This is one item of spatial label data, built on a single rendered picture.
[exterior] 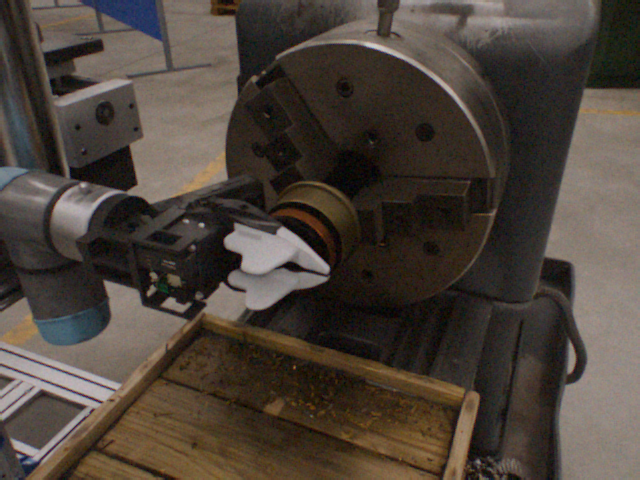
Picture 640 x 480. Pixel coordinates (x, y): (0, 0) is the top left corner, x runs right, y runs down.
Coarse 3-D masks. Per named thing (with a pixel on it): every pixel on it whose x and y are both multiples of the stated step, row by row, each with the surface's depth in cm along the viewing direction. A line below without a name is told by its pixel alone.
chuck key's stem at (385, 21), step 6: (378, 0) 53; (384, 0) 52; (390, 0) 52; (396, 0) 52; (378, 6) 53; (384, 6) 52; (390, 6) 52; (396, 6) 53; (384, 12) 53; (390, 12) 53; (384, 18) 53; (390, 18) 53; (378, 24) 54; (384, 24) 54; (390, 24) 54; (378, 30) 54; (384, 30) 54; (390, 30) 54; (384, 36) 54; (390, 36) 55
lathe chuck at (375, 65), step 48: (336, 48) 53; (384, 48) 51; (432, 48) 55; (240, 96) 59; (336, 96) 55; (384, 96) 53; (432, 96) 51; (480, 96) 55; (240, 144) 62; (336, 144) 58; (384, 144) 55; (432, 144) 53; (480, 144) 52; (384, 240) 62; (432, 240) 59; (480, 240) 56; (336, 288) 67; (384, 288) 64; (432, 288) 62
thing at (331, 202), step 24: (288, 192) 52; (312, 192) 50; (336, 192) 50; (288, 216) 47; (312, 216) 48; (336, 216) 49; (312, 240) 47; (336, 240) 49; (360, 240) 52; (336, 264) 50
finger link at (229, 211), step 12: (216, 204) 48; (228, 204) 47; (240, 204) 47; (216, 216) 48; (228, 216) 47; (240, 216) 47; (252, 216) 47; (264, 216) 47; (228, 228) 48; (264, 228) 46; (276, 228) 46
